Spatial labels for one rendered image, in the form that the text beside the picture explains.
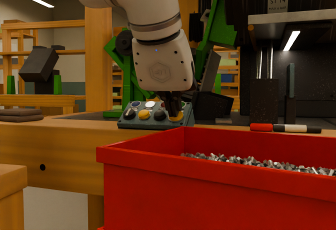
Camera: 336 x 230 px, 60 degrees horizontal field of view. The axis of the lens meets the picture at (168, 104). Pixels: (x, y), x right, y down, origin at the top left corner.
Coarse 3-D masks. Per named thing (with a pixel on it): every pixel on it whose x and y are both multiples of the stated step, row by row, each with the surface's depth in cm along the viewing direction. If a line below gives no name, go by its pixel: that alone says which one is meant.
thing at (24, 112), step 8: (0, 112) 77; (8, 112) 75; (16, 112) 74; (24, 112) 75; (32, 112) 77; (40, 112) 79; (0, 120) 76; (8, 120) 74; (16, 120) 73; (24, 120) 74; (32, 120) 77
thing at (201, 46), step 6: (204, 42) 78; (198, 48) 76; (204, 48) 77; (198, 54) 76; (204, 54) 79; (198, 60) 78; (204, 60) 81; (198, 66) 79; (198, 72) 80; (198, 78) 82
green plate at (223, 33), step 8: (216, 0) 76; (216, 8) 78; (216, 16) 78; (224, 16) 77; (208, 24) 77; (216, 24) 78; (224, 24) 77; (208, 32) 77; (216, 32) 78; (224, 32) 77; (232, 32) 77; (208, 40) 79; (216, 40) 78; (224, 40) 77; (232, 40) 77; (208, 48) 83; (232, 48) 84
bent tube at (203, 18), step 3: (207, 9) 88; (204, 12) 87; (207, 12) 87; (204, 15) 86; (207, 15) 88; (201, 18) 85; (204, 18) 85; (207, 18) 85; (204, 21) 85; (204, 24) 88; (204, 27) 88; (204, 30) 89
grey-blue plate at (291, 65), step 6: (288, 66) 66; (288, 72) 66; (288, 78) 66; (288, 84) 65; (288, 90) 65; (288, 96) 64; (294, 96) 64; (288, 102) 65; (294, 102) 64; (288, 108) 65; (294, 108) 64; (288, 114) 65; (294, 114) 64; (288, 120) 65; (294, 120) 64
